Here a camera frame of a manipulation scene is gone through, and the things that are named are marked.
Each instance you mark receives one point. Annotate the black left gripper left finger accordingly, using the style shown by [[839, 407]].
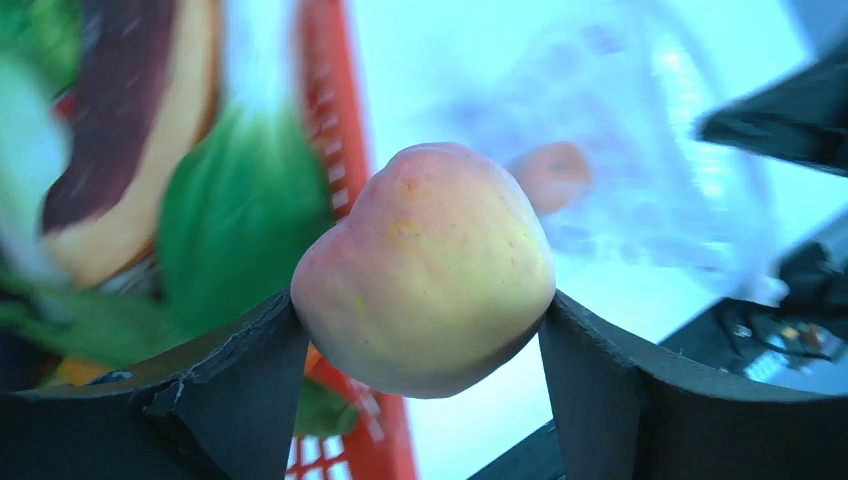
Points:
[[221, 406]]

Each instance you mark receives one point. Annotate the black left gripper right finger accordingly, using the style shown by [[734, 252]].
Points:
[[626, 408]]

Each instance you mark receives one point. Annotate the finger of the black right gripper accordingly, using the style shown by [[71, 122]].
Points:
[[801, 119]]

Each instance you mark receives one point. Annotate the clear dotted zip top bag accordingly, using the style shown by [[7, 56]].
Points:
[[627, 82]]

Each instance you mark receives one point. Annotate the yellow red peach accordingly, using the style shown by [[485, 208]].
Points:
[[443, 277]]

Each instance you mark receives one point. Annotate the orange tangerine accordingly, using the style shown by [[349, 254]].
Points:
[[553, 176]]

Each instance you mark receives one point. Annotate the red plastic basket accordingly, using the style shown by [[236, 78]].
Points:
[[380, 446]]

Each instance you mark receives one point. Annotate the green white bok choy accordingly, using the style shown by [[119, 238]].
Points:
[[240, 211]]

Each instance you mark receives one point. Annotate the green leafy lettuce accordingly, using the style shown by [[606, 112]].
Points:
[[49, 33]]

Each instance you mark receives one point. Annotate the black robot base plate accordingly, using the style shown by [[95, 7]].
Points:
[[800, 345]]

